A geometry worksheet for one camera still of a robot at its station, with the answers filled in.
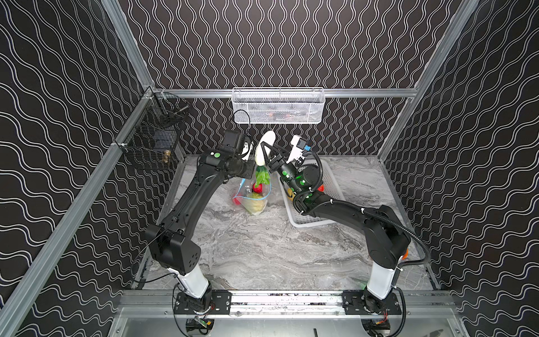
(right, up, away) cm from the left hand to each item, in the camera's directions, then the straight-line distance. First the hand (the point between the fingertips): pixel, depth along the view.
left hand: (254, 168), depth 79 cm
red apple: (-9, -14, +13) cm, 21 cm away
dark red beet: (+1, -9, +15) cm, 18 cm away
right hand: (+3, +7, -9) cm, 12 cm away
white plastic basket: (+34, -8, +21) cm, 41 cm away
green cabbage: (0, -14, +11) cm, 18 cm away
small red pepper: (+31, -9, +22) cm, 39 cm away
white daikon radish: (+3, -3, -4) cm, 6 cm away
